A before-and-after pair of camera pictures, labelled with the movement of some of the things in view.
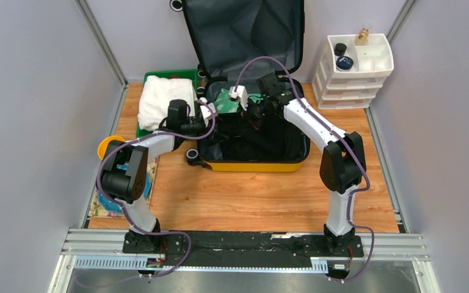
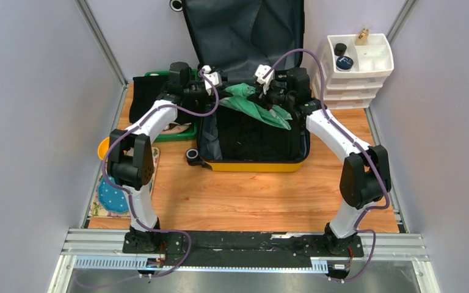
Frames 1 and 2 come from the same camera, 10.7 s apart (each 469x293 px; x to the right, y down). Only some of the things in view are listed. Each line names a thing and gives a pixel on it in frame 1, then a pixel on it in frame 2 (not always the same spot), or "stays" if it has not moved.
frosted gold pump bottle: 362,38 stays
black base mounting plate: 243,248 stays
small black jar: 339,49 stays
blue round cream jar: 344,63 stays
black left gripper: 206,129 to 223,92
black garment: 238,139 to 145,90
